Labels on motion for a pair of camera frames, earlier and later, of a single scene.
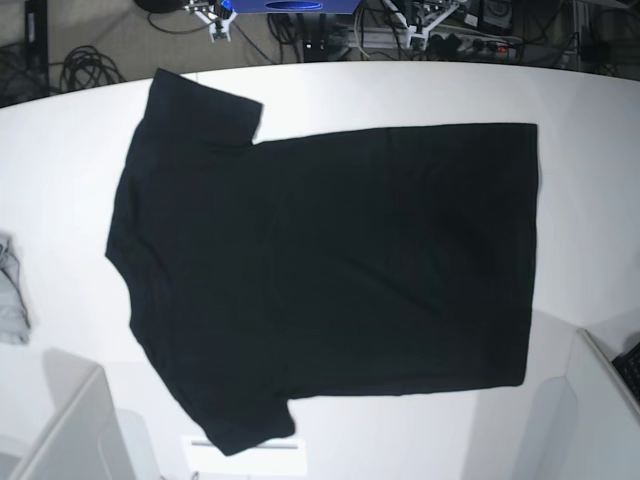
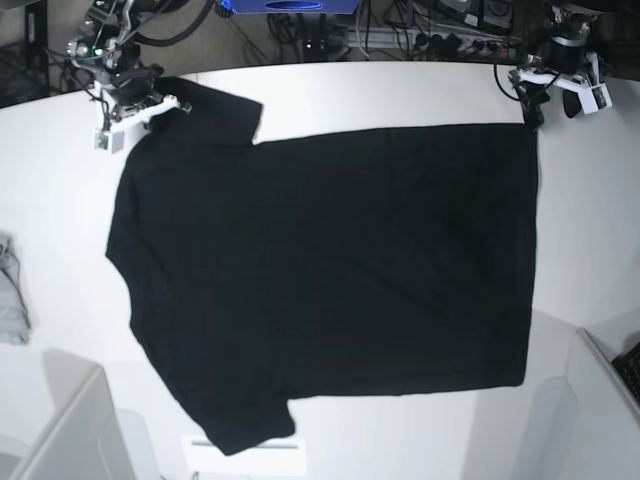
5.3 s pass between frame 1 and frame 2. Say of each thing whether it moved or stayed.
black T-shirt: stayed
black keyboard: stayed
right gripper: moved
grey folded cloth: stayed
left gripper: moved
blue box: stayed
